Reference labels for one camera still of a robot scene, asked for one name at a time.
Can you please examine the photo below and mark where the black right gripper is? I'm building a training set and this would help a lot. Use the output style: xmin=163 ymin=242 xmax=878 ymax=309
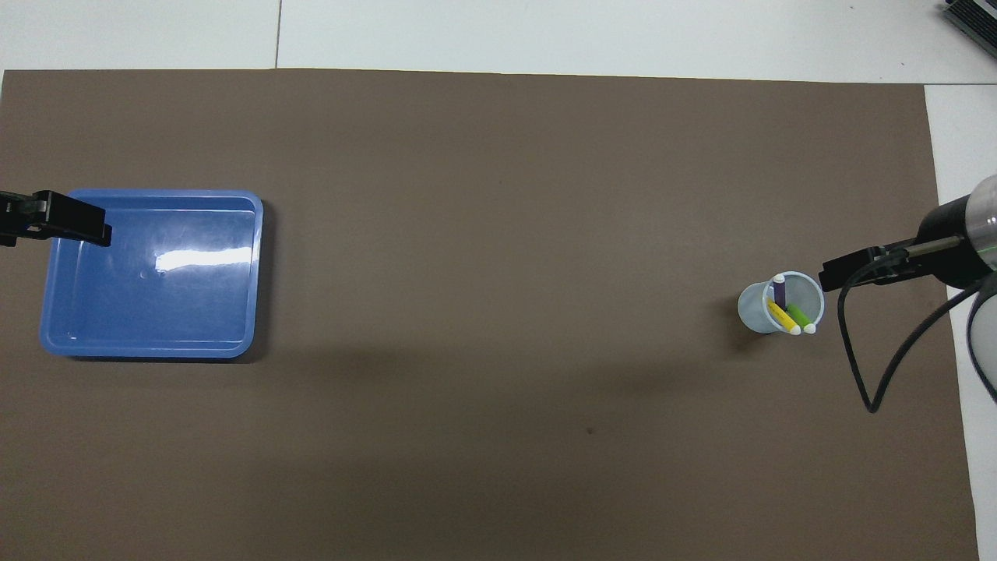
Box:
xmin=819 ymin=195 xmax=994 ymax=294

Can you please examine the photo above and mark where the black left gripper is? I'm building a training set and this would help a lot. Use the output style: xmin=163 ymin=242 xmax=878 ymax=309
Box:
xmin=0 ymin=190 xmax=113 ymax=248

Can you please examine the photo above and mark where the yellow pen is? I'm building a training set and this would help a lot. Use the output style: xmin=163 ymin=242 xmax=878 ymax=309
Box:
xmin=766 ymin=298 xmax=802 ymax=337

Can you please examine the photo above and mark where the pale blue mesh cup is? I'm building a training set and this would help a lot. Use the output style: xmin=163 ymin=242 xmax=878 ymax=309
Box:
xmin=737 ymin=270 xmax=826 ymax=337

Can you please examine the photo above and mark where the blue plastic tray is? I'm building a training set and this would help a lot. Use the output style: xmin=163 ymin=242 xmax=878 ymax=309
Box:
xmin=39 ymin=189 xmax=264 ymax=360

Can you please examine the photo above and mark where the grey keyboard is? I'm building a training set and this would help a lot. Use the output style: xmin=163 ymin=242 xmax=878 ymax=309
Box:
xmin=944 ymin=0 xmax=997 ymax=40

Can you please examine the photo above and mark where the brown table mat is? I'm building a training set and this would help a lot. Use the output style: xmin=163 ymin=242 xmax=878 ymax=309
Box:
xmin=0 ymin=69 xmax=984 ymax=561

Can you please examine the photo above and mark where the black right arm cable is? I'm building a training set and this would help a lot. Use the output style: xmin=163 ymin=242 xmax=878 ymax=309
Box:
xmin=837 ymin=248 xmax=988 ymax=415

